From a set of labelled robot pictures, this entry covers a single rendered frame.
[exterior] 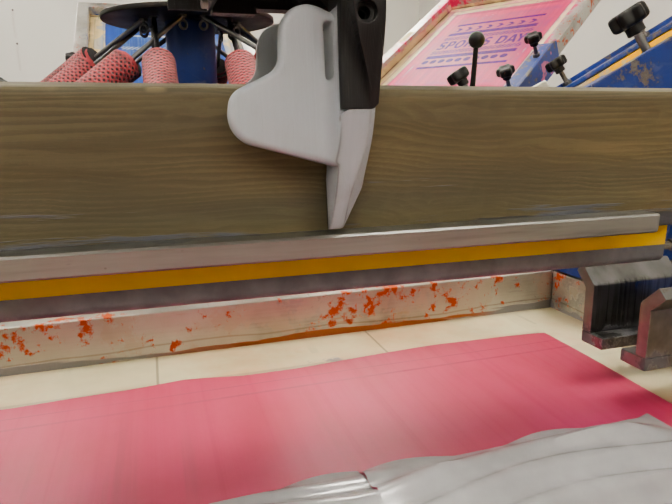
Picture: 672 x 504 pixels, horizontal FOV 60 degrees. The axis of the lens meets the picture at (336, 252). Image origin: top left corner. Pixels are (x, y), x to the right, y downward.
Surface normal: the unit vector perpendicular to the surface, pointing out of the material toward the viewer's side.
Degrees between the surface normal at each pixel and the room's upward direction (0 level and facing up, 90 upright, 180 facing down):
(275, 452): 0
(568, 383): 0
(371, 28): 101
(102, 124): 91
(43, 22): 90
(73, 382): 0
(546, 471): 33
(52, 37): 90
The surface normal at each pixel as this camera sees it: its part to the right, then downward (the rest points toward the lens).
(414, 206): 0.29, 0.23
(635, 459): 0.05, -0.73
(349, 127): 0.30, 0.43
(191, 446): -0.01, -0.98
